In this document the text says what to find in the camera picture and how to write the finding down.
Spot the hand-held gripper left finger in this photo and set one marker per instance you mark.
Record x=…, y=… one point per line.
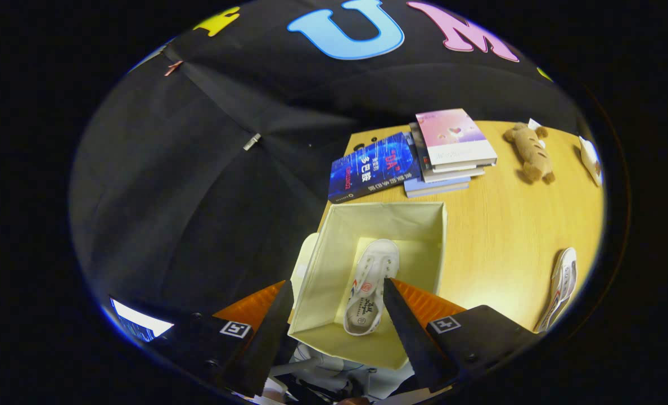
x=269, y=337

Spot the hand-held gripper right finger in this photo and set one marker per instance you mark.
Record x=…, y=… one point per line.
x=413, y=337

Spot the white canvas shoe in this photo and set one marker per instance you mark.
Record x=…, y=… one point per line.
x=562, y=281
x=368, y=292

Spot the pale green fabric storage box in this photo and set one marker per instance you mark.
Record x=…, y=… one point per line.
x=339, y=253

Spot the bright computer screen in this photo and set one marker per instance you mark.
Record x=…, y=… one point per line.
x=140, y=323

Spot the light blue book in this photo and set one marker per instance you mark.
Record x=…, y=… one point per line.
x=435, y=188

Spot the dark blue book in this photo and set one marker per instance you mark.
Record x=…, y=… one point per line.
x=373, y=166

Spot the black backdrop cloth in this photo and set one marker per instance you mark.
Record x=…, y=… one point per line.
x=199, y=169

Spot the silver clip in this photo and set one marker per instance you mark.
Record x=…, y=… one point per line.
x=252, y=142

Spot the pink cover book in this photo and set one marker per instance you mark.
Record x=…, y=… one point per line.
x=452, y=135

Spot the brown plush toy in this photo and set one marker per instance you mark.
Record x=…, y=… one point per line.
x=531, y=152

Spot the red clip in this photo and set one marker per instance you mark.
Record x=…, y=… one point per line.
x=172, y=68

